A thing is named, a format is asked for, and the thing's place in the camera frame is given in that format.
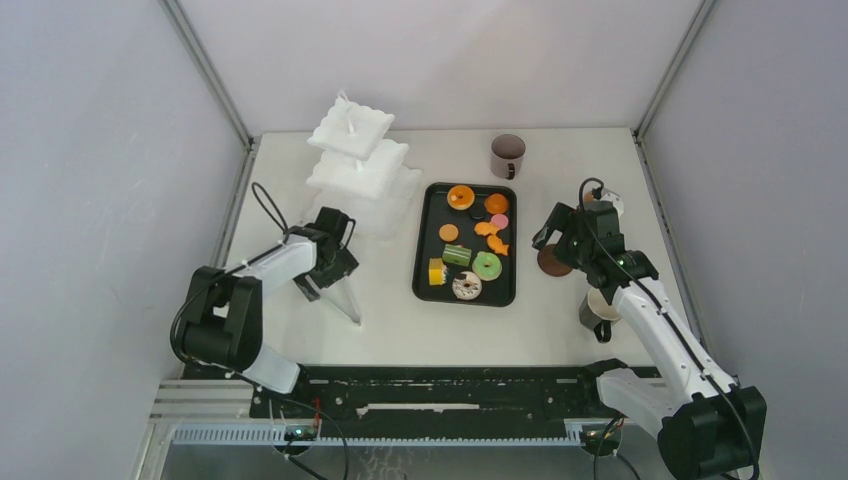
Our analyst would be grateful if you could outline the pink macaron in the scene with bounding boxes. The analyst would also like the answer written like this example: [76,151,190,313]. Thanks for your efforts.
[490,213,510,230]

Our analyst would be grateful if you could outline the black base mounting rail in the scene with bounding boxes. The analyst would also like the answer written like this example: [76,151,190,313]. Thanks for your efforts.
[182,362,667,442]

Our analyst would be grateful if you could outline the black serving tray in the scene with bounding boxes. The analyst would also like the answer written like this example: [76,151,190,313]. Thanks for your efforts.
[411,182,518,308]

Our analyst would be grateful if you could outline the brown round coaster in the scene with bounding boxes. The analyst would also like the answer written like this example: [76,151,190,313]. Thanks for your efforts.
[537,244,573,278]

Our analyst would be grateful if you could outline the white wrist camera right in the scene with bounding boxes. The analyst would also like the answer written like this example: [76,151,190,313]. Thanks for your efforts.
[596,188,624,217]

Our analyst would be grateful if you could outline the small orange cookie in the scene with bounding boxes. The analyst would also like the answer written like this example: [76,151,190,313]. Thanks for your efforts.
[438,223,459,243]

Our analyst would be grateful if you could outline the orange glazed donut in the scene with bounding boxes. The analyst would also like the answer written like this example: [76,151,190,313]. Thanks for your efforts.
[446,184,476,211]

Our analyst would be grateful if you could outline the orange fish pastry lower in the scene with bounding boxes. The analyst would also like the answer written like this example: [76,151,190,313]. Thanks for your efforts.
[486,234,509,256]

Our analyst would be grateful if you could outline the grey mug white inside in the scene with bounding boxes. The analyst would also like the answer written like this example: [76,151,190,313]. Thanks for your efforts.
[578,288,622,344]

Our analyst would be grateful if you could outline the orange fish pastry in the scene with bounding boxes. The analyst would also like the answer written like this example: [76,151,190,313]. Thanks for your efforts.
[486,234,509,256]
[474,222,500,237]

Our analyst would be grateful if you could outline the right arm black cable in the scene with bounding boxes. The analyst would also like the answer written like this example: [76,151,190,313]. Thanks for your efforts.
[577,176,761,480]

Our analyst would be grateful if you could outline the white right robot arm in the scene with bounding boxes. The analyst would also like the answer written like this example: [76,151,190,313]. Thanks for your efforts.
[533,201,767,479]

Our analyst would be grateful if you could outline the dark purple mug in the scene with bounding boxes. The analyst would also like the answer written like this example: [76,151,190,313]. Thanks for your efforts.
[490,134,526,180]

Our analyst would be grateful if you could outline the yellow cake slice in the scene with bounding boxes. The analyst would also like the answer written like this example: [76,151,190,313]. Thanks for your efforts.
[427,258,448,286]

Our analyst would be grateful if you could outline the black sandwich cookie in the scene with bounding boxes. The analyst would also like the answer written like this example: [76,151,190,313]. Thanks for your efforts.
[467,205,487,221]

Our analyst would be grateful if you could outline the orange fish pastry upper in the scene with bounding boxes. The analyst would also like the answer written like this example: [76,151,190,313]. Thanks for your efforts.
[474,222,500,237]

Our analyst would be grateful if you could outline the white chocolate drizzle donut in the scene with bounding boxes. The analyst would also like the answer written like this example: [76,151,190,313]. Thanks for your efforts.
[451,271,483,301]

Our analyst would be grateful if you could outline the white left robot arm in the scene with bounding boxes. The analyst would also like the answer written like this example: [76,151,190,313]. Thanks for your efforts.
[170,207,361,417]

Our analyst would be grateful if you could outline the green frosted donut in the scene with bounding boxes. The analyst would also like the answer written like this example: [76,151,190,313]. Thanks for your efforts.
[471,251,503,281]

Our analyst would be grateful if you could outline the green layered cake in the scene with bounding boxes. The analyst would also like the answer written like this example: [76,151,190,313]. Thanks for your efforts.
[442,244,473,267]

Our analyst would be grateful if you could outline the white three-tier dessert stand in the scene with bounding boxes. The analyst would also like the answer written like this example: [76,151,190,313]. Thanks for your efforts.
[306,90,422,240]

